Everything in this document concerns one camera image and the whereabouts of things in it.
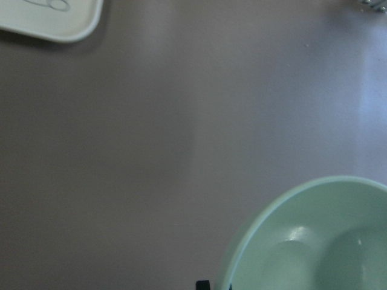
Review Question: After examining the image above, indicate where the beige rabbit tray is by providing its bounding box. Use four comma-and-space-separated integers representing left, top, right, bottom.
1, 0, 103, 44

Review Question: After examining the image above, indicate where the light green bowl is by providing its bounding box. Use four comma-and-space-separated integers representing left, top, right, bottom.
215, 176, 386, 289

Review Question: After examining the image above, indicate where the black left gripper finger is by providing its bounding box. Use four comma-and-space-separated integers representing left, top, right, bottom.
195, 280, 210, 290

